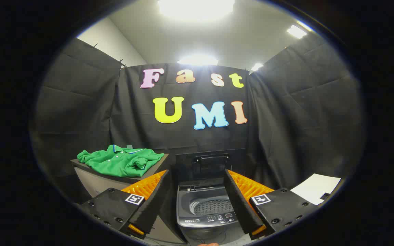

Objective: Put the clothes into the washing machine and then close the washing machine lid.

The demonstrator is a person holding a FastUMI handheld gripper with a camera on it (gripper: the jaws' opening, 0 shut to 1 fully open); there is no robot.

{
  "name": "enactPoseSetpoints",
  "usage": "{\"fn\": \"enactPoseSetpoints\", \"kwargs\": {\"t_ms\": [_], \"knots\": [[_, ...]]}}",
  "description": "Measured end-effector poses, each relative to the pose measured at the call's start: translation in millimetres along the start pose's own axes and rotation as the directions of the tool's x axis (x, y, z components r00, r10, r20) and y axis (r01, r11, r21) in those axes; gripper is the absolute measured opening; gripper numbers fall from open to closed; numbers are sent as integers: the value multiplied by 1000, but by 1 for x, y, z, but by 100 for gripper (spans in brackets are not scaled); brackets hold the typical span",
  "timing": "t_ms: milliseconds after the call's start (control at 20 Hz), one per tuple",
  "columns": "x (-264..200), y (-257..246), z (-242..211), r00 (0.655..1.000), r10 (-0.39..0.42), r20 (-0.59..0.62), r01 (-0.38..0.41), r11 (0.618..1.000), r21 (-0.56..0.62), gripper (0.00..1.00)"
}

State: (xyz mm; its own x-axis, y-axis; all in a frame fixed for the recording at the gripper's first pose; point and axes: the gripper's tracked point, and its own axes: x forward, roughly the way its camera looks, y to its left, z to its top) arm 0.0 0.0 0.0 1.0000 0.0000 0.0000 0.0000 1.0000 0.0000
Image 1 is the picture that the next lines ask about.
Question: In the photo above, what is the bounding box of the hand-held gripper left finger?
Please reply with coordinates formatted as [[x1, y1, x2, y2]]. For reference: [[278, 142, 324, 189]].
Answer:
[[81, 170, 171, 240]]

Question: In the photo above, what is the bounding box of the green polo shirt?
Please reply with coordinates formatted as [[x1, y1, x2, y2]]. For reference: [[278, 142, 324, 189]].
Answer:
[[77, 145, 165, 177]]

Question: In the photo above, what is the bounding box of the large round ceiling light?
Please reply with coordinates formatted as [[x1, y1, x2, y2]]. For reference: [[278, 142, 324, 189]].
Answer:
[[158, 0, 235, 20]]

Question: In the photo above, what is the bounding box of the oval ceiling light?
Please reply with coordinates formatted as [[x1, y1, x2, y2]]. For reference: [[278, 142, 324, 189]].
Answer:
[[178, 55, 219, 66]]

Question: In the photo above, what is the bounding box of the grey washing machine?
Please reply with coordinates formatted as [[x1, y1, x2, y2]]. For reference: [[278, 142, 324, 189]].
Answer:
[[176, 178, 252, 246]]

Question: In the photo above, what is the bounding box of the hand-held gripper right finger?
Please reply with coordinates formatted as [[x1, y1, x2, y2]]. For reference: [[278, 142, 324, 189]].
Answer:
[[224, 169, 319, 240]]

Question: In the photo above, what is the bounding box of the rectangular ceiling light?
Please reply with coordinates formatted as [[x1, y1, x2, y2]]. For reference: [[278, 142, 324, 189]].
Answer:
[[287, 25, 307, 39]]

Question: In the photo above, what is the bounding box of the grey cabinet with dark top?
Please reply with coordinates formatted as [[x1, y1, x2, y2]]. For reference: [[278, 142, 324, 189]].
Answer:
[[70, 154, 187, 244]]

